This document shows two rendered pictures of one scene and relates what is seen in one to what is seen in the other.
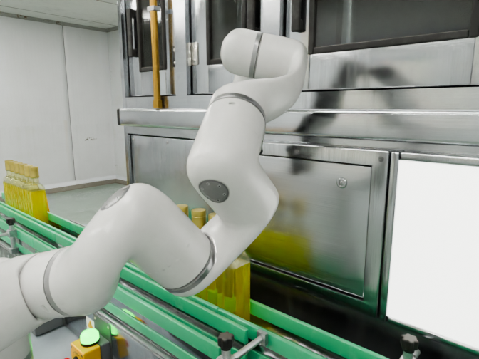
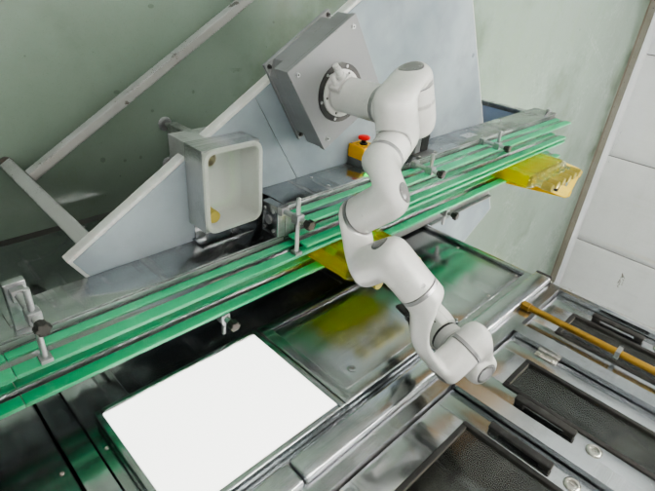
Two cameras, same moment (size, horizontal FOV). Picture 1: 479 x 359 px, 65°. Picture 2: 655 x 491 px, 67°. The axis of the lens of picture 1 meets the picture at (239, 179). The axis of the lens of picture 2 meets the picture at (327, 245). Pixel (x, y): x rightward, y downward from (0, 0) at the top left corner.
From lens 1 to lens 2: 0.58 m
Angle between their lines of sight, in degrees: 27
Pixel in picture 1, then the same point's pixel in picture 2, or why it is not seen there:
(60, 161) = (609, 234)
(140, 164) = (489, 268)
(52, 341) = not seen: hidden behind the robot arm
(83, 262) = (381, 161)
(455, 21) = not seen: outside the picture
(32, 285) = (392, 136)
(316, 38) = (473, 434)
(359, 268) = (291, 341)
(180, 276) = (350, 205)
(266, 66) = (449, 344)
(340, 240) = (317, 343)
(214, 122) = (415, 267)
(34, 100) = not seen: outside the picture
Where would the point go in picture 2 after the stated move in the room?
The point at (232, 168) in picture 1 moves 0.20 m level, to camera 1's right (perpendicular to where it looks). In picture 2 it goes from (382, 255) to (321, 342)
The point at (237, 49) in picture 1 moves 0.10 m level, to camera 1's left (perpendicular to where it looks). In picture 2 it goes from (473, 332) to (499, 292)
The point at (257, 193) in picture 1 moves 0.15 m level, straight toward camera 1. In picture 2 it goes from (364, 266) to (335, 227)
